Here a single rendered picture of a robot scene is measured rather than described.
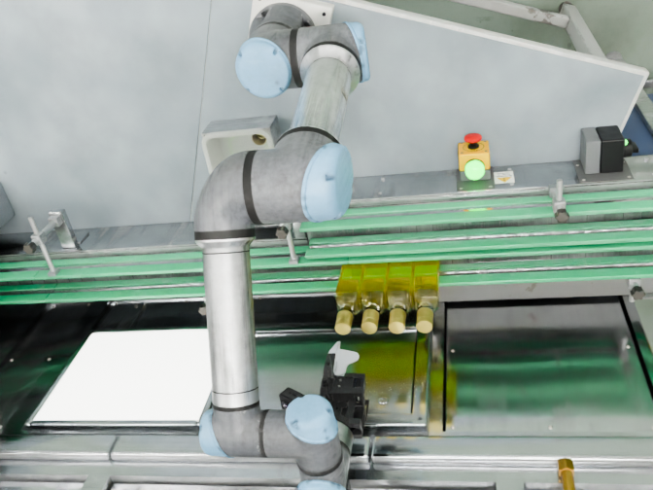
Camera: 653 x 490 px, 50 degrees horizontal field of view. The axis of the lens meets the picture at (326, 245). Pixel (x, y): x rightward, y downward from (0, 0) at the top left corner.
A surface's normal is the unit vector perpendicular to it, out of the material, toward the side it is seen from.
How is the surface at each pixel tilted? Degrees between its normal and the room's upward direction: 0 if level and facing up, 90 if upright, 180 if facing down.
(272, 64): 8
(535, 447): 90
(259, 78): 8
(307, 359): 90
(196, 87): 0
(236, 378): 37
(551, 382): 91
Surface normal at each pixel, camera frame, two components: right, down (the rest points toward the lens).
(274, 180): -0.21, -0.05
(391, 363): -0.16, -0.85
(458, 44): -0.15, 0.53
